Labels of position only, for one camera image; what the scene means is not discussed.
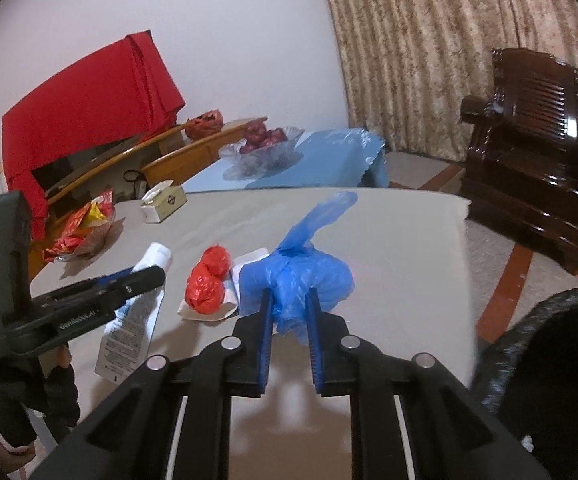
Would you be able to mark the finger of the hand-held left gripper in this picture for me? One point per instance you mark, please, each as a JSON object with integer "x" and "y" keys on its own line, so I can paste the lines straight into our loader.
{"x": 134, "y": 282}
{"x": 111, "y": 276}

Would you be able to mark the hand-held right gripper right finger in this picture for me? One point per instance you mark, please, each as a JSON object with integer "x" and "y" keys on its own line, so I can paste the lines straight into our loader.
{"x": 314, "y": 340}

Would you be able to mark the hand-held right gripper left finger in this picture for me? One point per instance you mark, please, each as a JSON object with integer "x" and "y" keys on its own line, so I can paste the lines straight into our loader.
{"x": 265, "y": 330}

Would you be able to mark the white printed packet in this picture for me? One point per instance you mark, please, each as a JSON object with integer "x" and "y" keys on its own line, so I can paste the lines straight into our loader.
{"x": 134, "y": 320}

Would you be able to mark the knotted red plastic bag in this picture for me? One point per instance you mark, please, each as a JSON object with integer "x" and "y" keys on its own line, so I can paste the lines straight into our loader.
{"x": 204, "y": 285}

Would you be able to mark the blue plastic bag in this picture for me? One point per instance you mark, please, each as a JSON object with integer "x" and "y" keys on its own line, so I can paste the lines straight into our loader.
{"x": 309, "y": 270}

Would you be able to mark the white paper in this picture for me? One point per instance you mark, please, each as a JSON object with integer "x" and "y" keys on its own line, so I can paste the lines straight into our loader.
{"x": 249, "y": 260}

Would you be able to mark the black lined trash bin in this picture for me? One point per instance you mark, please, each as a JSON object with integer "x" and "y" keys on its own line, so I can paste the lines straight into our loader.
{"x": 544, "y": 360}

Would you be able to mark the person's left hand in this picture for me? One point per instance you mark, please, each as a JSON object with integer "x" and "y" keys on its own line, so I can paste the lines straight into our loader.
{"x": 59, "y": 390}

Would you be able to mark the glass snack dish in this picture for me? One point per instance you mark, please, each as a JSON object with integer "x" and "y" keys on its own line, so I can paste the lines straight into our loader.
{"x": 96, "y": 245}

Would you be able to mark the red snack packet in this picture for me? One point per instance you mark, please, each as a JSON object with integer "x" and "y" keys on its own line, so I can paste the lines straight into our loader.
{"x": 71, "y": 240}

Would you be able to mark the yellow snack packet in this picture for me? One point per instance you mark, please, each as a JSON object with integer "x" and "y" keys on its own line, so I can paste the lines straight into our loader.
{"x": 95, "y": 212}

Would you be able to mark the white tissue box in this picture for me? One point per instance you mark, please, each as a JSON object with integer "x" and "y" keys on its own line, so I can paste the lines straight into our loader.
{"x": 166, "y": 205}

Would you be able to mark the television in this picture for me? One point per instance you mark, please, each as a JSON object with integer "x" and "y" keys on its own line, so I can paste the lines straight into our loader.
{"x": 79, "y": 160}

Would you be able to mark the glass fruit bowl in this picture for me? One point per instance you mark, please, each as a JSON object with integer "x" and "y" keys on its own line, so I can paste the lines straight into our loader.
{"x": 264, "y": 160}

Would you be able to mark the red printed plastic bag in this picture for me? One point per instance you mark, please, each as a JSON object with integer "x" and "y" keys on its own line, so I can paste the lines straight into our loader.
{"x": 204, "y": 125}

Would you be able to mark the blue tablecloth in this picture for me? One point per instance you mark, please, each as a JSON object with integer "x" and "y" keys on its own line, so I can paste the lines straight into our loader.
{"x": 329, "y": 160}

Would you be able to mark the red cloth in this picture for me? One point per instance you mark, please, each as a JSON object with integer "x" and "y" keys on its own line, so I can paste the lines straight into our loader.
{"x": 84, "y": 95}

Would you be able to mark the pile of red apples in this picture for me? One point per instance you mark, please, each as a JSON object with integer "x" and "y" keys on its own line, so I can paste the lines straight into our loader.
{"x": 264, "y": 137}

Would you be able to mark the dark wooden armchair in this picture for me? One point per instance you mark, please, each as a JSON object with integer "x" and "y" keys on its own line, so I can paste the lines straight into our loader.
{"x": 529, "y": 160}

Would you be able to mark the patterned beige curtain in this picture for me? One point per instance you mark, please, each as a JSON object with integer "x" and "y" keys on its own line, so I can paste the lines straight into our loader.
{"x": 444, "y": 35}

